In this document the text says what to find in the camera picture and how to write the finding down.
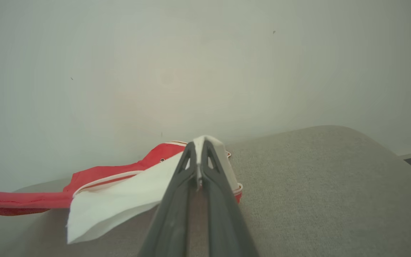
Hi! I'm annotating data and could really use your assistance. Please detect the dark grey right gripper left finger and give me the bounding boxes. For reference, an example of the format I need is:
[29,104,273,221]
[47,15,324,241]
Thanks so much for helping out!
[138,142,199,257]

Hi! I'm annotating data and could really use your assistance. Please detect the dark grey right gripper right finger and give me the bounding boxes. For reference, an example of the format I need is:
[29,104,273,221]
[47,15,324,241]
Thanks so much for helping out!
[199,139,259,257]

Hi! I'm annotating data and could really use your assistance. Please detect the red jersey with white stripes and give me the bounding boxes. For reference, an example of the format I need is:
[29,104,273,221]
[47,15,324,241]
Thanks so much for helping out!
[0,135,243,245]

